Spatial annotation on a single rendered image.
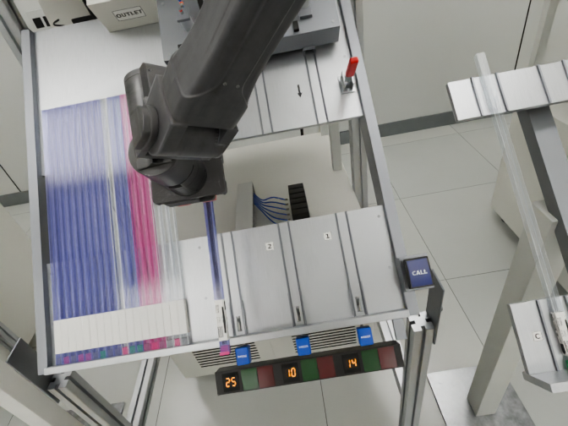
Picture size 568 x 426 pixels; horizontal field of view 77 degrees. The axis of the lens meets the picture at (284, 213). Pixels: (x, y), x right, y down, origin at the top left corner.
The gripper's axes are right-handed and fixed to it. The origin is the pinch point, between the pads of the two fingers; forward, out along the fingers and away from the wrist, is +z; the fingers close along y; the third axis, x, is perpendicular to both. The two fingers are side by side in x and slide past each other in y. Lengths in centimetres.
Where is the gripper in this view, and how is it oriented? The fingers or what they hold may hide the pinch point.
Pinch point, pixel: (205, 190)
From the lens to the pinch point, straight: 59.1
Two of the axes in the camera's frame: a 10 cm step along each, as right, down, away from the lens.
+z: 0.8, 1.6, 9.8
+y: -9.9, 1.6, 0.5
